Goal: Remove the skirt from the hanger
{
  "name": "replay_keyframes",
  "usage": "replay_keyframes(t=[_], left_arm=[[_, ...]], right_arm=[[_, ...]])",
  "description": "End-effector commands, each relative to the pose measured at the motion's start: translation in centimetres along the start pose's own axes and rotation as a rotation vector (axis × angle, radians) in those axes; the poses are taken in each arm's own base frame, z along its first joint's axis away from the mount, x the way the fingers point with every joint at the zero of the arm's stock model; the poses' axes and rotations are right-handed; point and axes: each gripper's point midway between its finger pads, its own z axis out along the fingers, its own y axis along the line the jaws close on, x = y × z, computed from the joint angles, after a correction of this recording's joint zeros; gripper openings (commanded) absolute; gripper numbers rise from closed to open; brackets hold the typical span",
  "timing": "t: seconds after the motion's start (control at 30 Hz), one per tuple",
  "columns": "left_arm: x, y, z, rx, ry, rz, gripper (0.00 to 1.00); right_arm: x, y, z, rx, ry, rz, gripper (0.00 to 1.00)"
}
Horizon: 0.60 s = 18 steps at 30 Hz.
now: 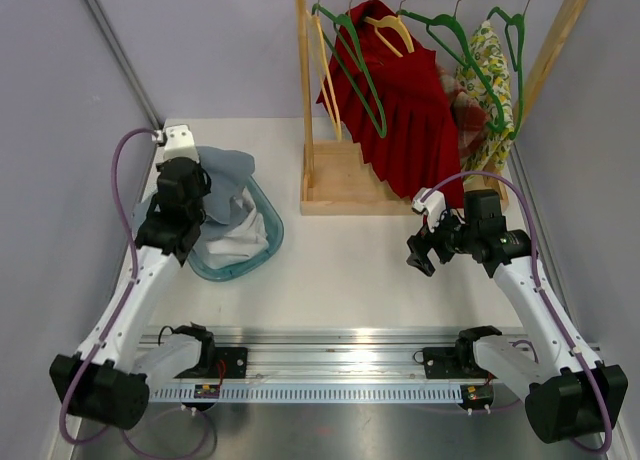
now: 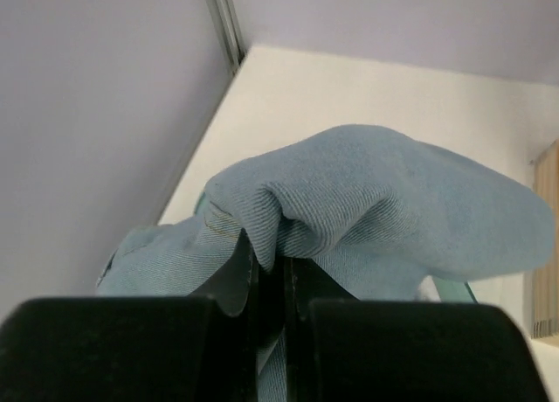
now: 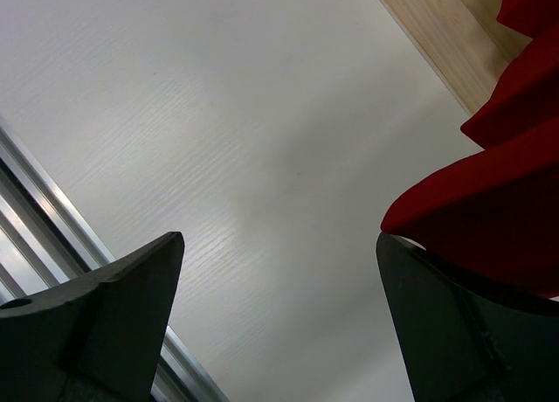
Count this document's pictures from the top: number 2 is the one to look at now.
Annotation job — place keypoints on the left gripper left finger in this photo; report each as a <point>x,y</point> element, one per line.
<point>198,347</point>

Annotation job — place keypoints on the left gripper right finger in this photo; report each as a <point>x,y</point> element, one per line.
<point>339,348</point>

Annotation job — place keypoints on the white skirt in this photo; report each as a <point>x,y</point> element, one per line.
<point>427,291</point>

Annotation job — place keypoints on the light blue denim skirt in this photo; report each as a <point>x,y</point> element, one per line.
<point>376,210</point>

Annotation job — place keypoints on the teal plastic basin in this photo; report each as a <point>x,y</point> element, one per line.
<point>454,290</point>

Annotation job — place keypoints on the wooden clothes rack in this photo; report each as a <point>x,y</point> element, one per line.
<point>544,286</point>

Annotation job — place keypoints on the aluminium corner post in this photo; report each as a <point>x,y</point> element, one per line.
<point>228,31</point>

